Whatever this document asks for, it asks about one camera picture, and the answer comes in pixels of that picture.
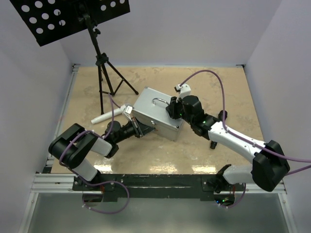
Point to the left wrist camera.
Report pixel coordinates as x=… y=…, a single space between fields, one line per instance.
x=127 y=112

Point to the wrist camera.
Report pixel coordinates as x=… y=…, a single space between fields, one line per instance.
x=127 y=112
x=182 y=90

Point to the grey metal case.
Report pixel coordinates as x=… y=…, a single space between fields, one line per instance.
x=150 y=109

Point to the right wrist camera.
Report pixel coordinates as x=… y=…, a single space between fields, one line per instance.
x=182 y=90

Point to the black perforated music stand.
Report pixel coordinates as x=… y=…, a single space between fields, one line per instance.
x=52 y=20

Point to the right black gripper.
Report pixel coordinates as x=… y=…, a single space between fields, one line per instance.
x=171 y=108

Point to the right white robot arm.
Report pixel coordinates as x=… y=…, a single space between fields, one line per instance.
x=268 y=165

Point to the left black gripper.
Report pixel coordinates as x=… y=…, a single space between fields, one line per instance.
x=143 y=128

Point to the black flashlight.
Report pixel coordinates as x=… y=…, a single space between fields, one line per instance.
x=213 y=144

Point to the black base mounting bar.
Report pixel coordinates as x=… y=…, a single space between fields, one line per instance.
x=204 y=187

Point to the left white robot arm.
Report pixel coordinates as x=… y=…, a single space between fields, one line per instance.
x=74 y=144

